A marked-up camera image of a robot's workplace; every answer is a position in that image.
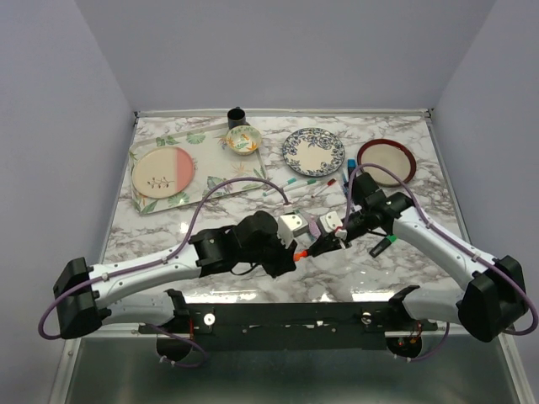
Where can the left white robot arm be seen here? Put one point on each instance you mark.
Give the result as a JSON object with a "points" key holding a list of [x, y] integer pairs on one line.
{"points": [[88, 297]]}

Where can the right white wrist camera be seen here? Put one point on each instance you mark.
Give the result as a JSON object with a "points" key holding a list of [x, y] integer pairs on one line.
{"points": [[329, 222]]}

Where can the blue floral plate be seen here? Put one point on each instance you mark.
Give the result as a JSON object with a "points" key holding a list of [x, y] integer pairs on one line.
{"points": [[313, 152]]}

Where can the teal capped white marker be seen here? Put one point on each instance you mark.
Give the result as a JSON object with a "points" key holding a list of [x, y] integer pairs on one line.
{"points": [[277, 188]]}

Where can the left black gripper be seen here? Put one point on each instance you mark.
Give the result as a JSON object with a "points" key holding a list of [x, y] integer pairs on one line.
{"points": [[284, 263]]}

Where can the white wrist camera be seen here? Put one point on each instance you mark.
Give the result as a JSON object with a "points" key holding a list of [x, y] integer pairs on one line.
{"points": [[290, 226], [329, 222]]}

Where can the pink cream round plate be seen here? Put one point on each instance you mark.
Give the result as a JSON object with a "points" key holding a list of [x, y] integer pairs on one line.
{"points": [[163, 172]]}

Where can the floral rectangular tray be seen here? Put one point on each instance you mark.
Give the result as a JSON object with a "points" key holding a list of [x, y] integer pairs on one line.
{"points": [[214, 162]]}

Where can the green black highlighter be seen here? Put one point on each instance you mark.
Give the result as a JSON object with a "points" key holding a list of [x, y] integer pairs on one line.
{"points": [[382, 245]]}

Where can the orange black highlighter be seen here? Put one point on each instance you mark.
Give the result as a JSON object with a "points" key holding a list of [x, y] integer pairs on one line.
{"points": [[302, 254]]}

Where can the aluminium frame rail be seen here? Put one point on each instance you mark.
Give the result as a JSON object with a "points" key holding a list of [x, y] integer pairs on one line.
{"points": [[114, 332]]}

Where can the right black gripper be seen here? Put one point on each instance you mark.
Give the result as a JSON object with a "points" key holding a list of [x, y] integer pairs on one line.
{"points": [[325, 242]]}

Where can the blue black highlighter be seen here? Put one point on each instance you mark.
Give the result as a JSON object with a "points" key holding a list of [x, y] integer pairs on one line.
{"points": [[351, 166]]}

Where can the green capped white marker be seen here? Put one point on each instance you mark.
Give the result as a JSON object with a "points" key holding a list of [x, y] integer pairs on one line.
{"points": [[300, 185]]}

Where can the black cup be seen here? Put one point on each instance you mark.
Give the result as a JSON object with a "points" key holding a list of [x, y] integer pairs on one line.
{"points": [[236, 117]]}

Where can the floral yellow bowl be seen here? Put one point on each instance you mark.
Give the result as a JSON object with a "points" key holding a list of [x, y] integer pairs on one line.
{"points": [[243, 139]]}

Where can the black mounting base bar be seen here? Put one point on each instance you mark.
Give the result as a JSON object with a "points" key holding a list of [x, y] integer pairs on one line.
{"points": [[292, 326]]}

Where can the red rimmed brown plate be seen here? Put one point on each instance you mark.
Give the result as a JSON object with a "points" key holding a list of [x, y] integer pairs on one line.
{"points": [[391, 155]]}

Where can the purple translucent highlighter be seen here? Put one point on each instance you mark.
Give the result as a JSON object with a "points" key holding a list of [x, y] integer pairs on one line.
{"points": [[313, 230]]}

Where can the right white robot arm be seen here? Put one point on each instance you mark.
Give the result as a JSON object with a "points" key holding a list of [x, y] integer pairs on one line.
{"points": [[490, 295]]}

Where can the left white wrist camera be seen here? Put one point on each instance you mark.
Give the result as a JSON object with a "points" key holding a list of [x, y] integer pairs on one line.
{"points": [[290, 226]]}

